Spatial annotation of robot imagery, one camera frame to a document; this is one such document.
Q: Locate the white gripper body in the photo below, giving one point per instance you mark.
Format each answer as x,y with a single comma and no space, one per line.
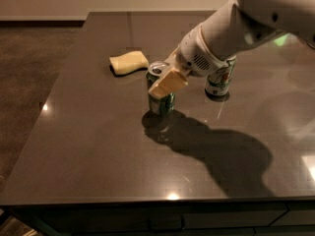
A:
193,57

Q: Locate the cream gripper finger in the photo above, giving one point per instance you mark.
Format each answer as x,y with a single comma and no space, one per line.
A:
170,61
170,82

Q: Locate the dark green soda can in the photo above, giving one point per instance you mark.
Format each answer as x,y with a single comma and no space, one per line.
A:
165,105

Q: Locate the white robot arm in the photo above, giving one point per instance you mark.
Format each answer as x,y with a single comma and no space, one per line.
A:
238,26

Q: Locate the white green soda can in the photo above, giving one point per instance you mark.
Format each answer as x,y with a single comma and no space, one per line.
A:
217,83

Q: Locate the yellow sponge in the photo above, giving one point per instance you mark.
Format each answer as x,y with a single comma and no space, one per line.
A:
128,63

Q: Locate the dark cabinet drawer front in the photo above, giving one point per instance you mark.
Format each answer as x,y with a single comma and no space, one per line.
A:
178,218

